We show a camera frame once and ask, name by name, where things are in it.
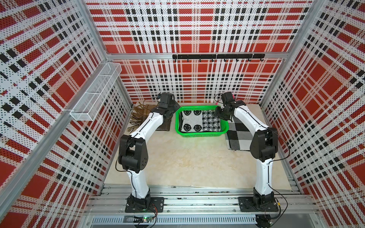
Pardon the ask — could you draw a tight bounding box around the black white smiley scarf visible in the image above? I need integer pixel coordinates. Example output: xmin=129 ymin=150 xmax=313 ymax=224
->
xmin=178 ymin=110 xmax=221 ymax=134

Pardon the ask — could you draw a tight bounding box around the grey black checked scarf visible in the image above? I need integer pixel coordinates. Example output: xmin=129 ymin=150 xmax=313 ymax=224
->
xmin=225 ymin=117 xmax=253 ymax=151

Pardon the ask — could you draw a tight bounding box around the brown plaid fringed scarf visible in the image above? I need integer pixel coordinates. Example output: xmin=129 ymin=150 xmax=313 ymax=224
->
xmin=126 ymin=104 xmax=173 ymax=133

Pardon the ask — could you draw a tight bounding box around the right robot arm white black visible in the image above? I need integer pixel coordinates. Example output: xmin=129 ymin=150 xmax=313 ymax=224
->
xmin=215 ymin=97 xmax=278 ymax=209

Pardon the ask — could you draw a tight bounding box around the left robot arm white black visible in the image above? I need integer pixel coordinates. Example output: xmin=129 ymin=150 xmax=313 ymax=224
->
xmin=117 ymin=100 xmax=180 ymax=210

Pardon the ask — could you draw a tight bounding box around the green circuit board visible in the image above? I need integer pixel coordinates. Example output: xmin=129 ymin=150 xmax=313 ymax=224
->
xmin=133 ymin=216 xmax=155 ymax=223

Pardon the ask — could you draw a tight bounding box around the black hook rail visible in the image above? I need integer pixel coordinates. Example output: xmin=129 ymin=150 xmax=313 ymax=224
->
xmin=172 ymin=54 xmax=266 ymax=60

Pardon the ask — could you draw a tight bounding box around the white wire mesh shelf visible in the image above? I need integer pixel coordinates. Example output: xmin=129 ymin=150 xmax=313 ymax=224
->
xmin=70 ymin=62 xmax=122 ymax=121

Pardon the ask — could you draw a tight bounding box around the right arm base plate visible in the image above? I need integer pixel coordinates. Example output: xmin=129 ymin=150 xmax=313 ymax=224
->
xmin=238 ymin=197 xmax=279 ymax=212

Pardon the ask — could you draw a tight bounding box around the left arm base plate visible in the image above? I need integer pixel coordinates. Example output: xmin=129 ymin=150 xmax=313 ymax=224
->
xmin=125 ymin=195 xmax=165 ymax=213

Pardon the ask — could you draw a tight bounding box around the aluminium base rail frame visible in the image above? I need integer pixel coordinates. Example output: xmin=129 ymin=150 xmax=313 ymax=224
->
xmin=81 ymin=185 xmax=325 ymax=228

